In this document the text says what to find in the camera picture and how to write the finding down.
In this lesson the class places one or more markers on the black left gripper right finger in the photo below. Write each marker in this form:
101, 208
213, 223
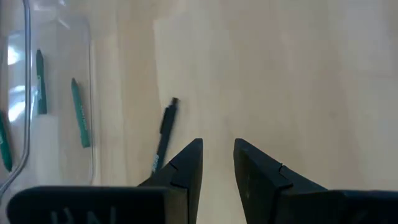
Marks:
264, 189

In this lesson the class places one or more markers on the black pen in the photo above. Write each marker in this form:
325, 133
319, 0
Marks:
166, 127

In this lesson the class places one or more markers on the clear plastic bin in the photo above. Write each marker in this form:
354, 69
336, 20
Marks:
62, 46

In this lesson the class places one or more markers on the green crayon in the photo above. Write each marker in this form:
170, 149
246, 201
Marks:
80, 113
41, 84
4, 143

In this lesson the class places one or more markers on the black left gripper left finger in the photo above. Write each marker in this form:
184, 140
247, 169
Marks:
183, 193

